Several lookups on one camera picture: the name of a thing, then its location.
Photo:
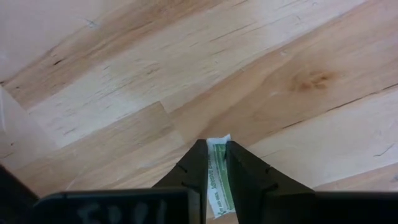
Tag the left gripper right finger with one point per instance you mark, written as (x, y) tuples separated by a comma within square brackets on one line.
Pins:
[(267, 199)]

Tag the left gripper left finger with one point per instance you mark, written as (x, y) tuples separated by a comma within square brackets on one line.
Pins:
[(174, 199)]

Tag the green white sachet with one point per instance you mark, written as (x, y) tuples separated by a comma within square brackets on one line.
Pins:
[(219, 174)]

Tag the black aluminium table frame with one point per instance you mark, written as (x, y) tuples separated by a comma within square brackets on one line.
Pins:
[(12, 193)]

